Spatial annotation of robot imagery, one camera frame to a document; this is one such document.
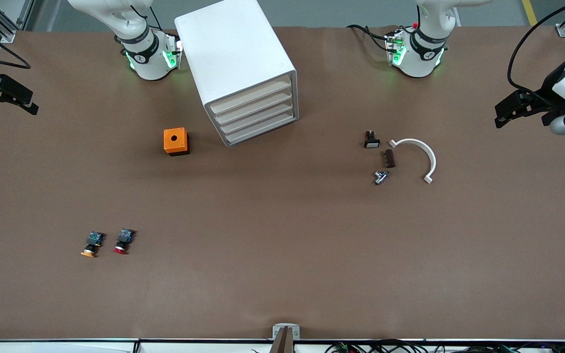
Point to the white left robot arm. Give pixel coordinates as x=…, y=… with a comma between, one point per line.
x=417, y=63

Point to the white drawer cabinet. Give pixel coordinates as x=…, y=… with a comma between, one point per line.
x=233, y=49

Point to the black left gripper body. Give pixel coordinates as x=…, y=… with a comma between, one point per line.
x=542, y=96

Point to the brown table mat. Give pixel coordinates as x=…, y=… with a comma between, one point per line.
x=282, y=245

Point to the grey metal bracket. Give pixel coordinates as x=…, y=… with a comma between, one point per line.
x=296, y=333

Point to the white curved bracket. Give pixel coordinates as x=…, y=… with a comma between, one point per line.
x=433, y=162

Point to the red push button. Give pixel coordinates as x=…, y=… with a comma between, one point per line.
x=124, y=239

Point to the orange push button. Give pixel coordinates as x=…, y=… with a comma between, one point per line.
x=91, y=243

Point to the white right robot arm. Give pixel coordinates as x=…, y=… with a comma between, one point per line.
x=150, y=63

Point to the black and white switch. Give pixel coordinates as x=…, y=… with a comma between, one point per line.
x=372, y=142

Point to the silver metal fitting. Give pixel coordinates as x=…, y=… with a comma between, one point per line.
x=380, y=177

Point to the brown terminal block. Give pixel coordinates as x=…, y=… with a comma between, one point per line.
x=389, y=158

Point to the orange box with hole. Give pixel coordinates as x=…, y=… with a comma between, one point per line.
x=168, y=135

